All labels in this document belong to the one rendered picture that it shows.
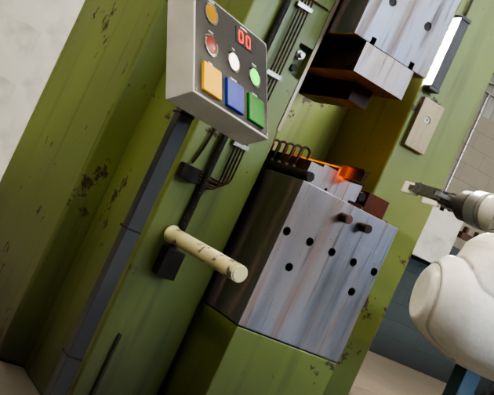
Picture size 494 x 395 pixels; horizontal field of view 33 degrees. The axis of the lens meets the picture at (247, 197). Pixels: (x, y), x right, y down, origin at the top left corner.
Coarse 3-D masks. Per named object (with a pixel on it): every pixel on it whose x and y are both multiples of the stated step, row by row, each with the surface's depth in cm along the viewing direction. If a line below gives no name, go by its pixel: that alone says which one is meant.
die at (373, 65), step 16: (320, 48) 263; (336, 48) 254; (352, 48) 247; (368, 48) 243; (320, 64) 259; (336, 64) 251; (352, 64) 244; (368, 64) 244; (384, 64) 246; (400, 64) 249; (352, 80) 255; (368, 80) 245; (384, 80) 248; (400, 80) 250; (384, 96) 257; (400, 96) 251
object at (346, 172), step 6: (324, 162) 256; (342, 168) 246; (348, 168) 245; (354, 168) 242; (342, 174) 245; (348, 174) 245; (354, 174) 242; (360, 174) 240; (366, 174) 239; (348, 180) 243; (354, 180) 240; (360, 180) 239
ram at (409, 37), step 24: (360, 0) 244; (384, 0) 242; (408, 0) 246; (432, 0) 250; (456, 0) 254; (336, 24) 250; (360, 24) 240; (384, 24) 244; (408, 24) 248; (432, 24) 252; (384, 48) 245; (408, 48) 249; (432, 48) 253
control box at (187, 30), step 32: (192, 0) 196; (192, 32) 194; (224, 32) 206; (192, 64) 191; (224, 64) 203; (256, 64) 218; (192, 96) 191; (224, 96) 200; (256, 96) 214; (224, 128) 209; (256, 128) 211
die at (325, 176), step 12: (276, 156) 259; (288, 156) 253; (300, 168) 245; (312, 168) 242; (324, 168) 243; (336, 168) 247; (324, 180) 244; (336, 180) 246; (336, 192) 247; (348, 192) 249
